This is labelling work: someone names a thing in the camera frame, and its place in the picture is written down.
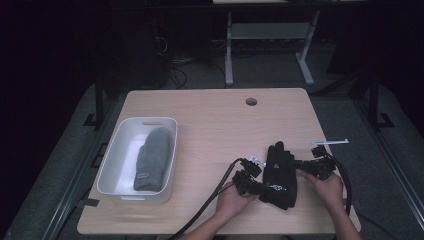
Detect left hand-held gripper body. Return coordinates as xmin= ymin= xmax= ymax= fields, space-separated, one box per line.
xmin=232 ymin=154 xmax=267 ymax=197

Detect person's left hand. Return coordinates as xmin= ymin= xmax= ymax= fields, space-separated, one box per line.
xmin=214 ymin=181 xmax=258 ymax=222

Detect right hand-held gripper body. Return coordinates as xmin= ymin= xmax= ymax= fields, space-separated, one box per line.
xmin=311 ymin=138 xmax=350 ymax=181

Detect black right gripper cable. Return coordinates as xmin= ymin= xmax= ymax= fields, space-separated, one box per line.
xmin=319 ymin=151 xmax=353 ymax=216

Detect grey mitten with label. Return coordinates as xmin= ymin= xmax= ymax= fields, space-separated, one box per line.
xmin=133 ymin=126 xmax=174 ymax=193

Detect black floor cables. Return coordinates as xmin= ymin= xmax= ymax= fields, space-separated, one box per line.
xmin=168 ymin=58 xmax=198 ymax=90

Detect black metal stand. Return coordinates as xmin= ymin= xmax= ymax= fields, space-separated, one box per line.
xmin=367 ymin=71 xmax=395 ymax=130
xmin=83 ymin=74 xmax=107 ymax=129

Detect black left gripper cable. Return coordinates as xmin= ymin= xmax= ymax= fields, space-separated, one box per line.
xmin=168 ymin=158 xmax=246 ymax=240

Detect white metal desk frame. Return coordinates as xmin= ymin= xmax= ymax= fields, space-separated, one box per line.
xmin=224 ymin=9 xmax=321 ymax=87

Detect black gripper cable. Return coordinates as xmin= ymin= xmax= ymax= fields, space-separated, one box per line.
xmin=319 ymin=151 xmax=353 ymax=216
xmin=168 ymin=158 xmax=246 ymax=240

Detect white plastic bin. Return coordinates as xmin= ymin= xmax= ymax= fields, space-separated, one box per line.
xmin=96 ymin=116 xmax=179 ymax=205

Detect black tape strip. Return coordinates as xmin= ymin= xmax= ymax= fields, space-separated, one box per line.
xmin=78 ymin=198 xmax=100 ymax=208

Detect person's right hand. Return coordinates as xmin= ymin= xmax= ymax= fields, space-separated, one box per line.
xmin=301 ymin=170 xmax=344 ymax=210

